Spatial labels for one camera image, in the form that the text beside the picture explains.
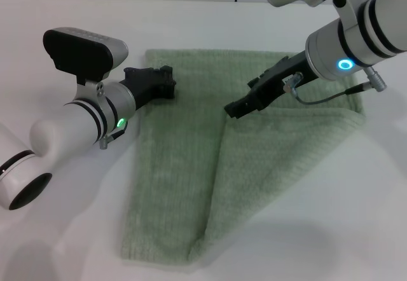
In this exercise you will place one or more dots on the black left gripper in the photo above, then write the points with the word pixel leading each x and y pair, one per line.
pixel 144 84

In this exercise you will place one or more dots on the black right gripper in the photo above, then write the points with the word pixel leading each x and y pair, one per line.
pixel 283 77

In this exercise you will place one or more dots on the green terry towel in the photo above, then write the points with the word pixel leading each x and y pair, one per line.
pixel 178 166

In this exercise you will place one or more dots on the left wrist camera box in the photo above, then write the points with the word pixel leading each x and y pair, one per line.
pixel 79 55

